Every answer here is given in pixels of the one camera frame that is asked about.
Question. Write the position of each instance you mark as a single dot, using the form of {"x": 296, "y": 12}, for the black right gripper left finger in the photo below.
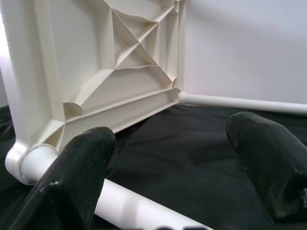
{"x": 67, "y": 182}

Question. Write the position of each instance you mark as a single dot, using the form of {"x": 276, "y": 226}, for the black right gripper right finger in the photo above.
{"x": 273, "y": 163}

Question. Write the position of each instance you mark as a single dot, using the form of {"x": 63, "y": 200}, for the white plastic table leg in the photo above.
{"x": 239, "y": 103}
{"x": 144, "y": 210}

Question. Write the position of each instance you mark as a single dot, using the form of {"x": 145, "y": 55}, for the white plastic table top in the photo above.
{"x": 84, "y": 60}

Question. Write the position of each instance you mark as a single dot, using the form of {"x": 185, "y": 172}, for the black table cloth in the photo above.
{"x": 180, "y": 155}

